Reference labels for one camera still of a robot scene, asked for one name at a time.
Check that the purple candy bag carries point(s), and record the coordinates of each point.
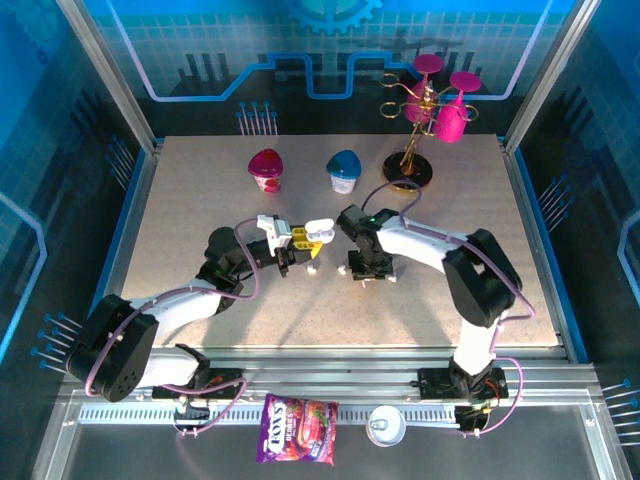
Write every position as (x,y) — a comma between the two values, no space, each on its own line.
(295,430)

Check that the pink wine glass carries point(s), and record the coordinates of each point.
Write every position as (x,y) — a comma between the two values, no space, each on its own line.
(450,125)
(417,107)

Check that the pink lid yogurt cup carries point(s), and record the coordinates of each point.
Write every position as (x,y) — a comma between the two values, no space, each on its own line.
(267,172)

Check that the left aluminium frame post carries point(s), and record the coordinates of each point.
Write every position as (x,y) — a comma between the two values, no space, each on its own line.
(107,75)

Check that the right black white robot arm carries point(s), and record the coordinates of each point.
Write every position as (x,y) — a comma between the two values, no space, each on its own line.
(480,280)

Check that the silver drink can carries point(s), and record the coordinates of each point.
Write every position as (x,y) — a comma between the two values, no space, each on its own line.
(385,425)

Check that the blue lid yogurt cup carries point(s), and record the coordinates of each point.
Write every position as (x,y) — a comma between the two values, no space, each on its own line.
(344,175)

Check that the left black adapter box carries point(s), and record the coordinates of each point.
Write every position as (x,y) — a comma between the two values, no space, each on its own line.
(192,415)

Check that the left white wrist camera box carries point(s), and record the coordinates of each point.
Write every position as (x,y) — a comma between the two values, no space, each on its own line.
(272,230)

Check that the black adapter box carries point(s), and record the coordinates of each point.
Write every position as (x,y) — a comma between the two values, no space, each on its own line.
(192,415)
(470,417)

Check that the right aluminium frame post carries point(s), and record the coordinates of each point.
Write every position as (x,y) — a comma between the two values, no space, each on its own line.
(547,75)

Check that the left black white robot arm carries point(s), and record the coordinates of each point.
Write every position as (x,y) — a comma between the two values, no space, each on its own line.
(175,305)

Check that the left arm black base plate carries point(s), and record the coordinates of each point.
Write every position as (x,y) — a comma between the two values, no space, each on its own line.
(222,386)

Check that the aluminium frame beam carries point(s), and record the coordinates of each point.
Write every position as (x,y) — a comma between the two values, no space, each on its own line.
(325,372)

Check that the right black adapter box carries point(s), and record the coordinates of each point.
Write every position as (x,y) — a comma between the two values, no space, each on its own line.
(470,417)

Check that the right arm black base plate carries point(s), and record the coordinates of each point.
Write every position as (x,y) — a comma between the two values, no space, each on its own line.
(432,382)

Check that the aluminium frame post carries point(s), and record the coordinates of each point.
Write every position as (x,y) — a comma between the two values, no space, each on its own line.
(107,75)
(547,75)

